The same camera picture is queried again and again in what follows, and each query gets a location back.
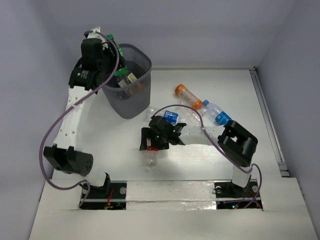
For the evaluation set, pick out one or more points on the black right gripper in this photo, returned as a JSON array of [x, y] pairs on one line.
[[149, 132]]

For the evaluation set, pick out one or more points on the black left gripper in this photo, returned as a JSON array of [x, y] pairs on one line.
[[110, 60]]

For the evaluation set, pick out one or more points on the clear apple juice bottle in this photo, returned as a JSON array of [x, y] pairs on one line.
[[126, 79]]

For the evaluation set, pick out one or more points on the clear bottle red label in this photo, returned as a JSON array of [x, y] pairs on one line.
[[151, 153]]

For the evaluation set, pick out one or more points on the clear bottle blue label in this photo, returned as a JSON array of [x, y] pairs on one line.
[[170, 116]]

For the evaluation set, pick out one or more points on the orange juice bottle brown cap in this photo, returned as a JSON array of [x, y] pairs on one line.
[[138, 88]]

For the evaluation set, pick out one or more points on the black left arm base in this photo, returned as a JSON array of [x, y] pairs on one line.
[[111, 196]]

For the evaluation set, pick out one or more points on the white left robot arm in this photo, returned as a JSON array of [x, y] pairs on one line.
[[62, 145]]

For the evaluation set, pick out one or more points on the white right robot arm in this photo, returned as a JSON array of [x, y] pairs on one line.
[[236, 143]]

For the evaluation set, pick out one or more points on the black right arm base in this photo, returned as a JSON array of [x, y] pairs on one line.
[[232, 197]]

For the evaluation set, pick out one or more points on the grey mesh waste bin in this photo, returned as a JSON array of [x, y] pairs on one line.
[[123, 100]]

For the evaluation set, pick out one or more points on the long orange capped bottle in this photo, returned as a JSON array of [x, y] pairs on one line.
[[187, 96]]

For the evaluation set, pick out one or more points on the clear bottle light blue cap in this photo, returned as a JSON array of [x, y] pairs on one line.
[[215, 113]]

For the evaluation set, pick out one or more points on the silver taped front rail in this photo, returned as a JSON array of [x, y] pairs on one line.
[[176, 195]]

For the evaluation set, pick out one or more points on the metal rail right wall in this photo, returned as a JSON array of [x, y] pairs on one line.
[[284, 171]]

